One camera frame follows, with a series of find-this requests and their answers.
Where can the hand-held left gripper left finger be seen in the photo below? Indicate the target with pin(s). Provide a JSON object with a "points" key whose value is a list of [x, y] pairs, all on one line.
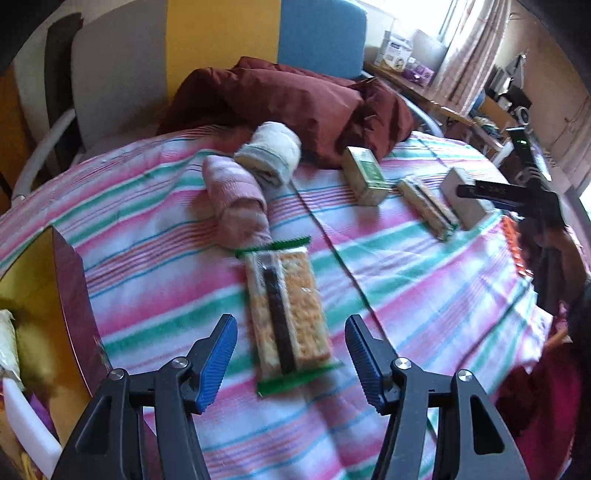
{"points": [[217, 364]]}

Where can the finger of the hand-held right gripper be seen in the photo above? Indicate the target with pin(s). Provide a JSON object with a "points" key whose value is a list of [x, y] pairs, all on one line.
{"points": [[503, 194]]}

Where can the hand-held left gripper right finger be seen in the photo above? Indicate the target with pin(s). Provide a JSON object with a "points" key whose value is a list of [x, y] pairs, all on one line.
{"points": [[364, 364]]}

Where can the white carton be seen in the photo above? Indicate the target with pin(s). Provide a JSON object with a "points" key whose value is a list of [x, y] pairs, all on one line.
{"points": [[466, 214]]}

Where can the cracker packet with green ends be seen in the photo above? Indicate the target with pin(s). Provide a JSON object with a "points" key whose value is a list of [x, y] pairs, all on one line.
{"points": [[300, 300], [427, 205]]}

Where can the gold lined box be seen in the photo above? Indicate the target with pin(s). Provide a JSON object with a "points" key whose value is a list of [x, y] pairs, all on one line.
{"points": [[32, 277]]}

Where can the black electronic devices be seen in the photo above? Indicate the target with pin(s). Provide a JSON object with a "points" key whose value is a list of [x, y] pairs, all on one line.
{"points": [[512, 92]]}

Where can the striped blanket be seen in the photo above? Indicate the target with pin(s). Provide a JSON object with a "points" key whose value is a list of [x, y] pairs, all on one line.
{"points": [[392, 300]]}

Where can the wooden desk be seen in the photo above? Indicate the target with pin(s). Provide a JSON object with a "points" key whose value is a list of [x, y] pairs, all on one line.
{"points": [[443, 104]]}

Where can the pink patterned curtain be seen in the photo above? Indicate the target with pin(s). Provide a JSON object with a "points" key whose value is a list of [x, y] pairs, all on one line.
{"points": [[475, 41]]}

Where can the green carton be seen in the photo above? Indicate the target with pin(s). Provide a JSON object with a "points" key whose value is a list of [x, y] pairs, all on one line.
{"points": [[364, 180]]}

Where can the pink rolled towel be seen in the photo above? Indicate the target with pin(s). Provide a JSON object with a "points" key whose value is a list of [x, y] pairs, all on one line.
{"points": [[235, 198]]}

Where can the white boxes on desk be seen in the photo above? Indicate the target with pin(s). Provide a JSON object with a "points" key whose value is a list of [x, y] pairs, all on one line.
{"points": [[392, 50]]}

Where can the person's pink clothing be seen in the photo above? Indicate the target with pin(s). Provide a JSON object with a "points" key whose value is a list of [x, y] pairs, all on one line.
{"points": [[554, 392]]}

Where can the white plastic object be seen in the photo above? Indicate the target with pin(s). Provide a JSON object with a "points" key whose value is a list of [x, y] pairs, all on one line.
{"points": [[27, 424]]}

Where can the small beige folded towel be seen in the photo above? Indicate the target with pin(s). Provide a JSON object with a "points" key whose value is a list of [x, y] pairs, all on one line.
{"points": [[8, 346]]}

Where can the white rolled towel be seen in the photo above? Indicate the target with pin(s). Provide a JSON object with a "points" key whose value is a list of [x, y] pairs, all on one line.
{"points": [[270, 147]]}

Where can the maroon cloth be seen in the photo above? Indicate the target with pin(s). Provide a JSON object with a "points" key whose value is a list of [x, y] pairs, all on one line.
{"points": [[286, 101]]}

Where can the wooden wardrobe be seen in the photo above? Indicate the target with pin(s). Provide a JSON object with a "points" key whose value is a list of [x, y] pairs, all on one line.
{"points": [[9, 129]]}

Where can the black rolled mat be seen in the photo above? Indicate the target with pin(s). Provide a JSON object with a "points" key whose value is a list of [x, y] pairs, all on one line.
{"points": [[60, 69]]}

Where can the multicolour chair back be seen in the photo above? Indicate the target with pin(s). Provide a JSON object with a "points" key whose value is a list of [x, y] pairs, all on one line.
{"points": [[207, 27]]}

